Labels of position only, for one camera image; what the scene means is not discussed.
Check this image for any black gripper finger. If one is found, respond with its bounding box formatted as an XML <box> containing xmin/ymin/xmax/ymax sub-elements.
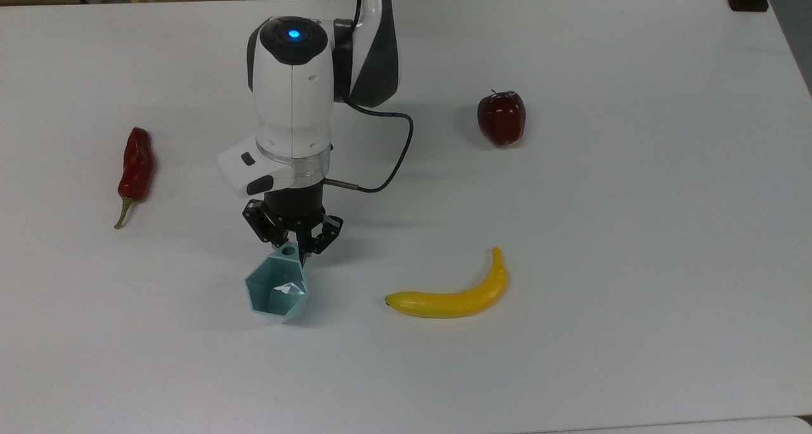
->
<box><xmin>242</xmin><ymin>199</ymin><xmax>287</xmax><ymax>252</ymax></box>
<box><xmin>301</xmin><ymin>213</ymin><xmax>344</xmax><ymax>258</ymax></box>

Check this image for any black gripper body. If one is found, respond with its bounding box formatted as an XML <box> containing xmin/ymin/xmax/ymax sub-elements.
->
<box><xmin>263</xmin><ymin>188</ymin><xmax>326</xmax><ymax>230</ymax></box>

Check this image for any light blue hexagonal mug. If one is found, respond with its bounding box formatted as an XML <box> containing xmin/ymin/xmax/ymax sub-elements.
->
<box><xmin>245</xmin><ymin>242</ymin><xmax>310</xmax><ymax>324</ymax></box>

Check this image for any red chili pepper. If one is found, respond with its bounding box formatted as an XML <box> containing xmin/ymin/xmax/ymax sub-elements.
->
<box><xmin>114</xmin><ymin>127</ymin><xmax>155</xmax><ymax>230</ymax></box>

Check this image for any yellow banana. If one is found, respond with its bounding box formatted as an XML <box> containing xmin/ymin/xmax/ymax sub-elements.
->
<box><xmin>385</xmin><ymin>247</ymin><xmax>509</xmax><ymax>319</ymax></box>

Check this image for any dark red apple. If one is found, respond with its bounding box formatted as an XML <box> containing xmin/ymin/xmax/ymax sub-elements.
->
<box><xmin>477</xmin><ymin>90</ymin><xmax>527</xmax><ymax>147</ymax></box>

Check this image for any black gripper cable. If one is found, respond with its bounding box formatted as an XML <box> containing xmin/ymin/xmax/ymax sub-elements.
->
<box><xmin>324</xmin><ymin>93</ymin><xmax>414</xmax><ymax>194</ymax></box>

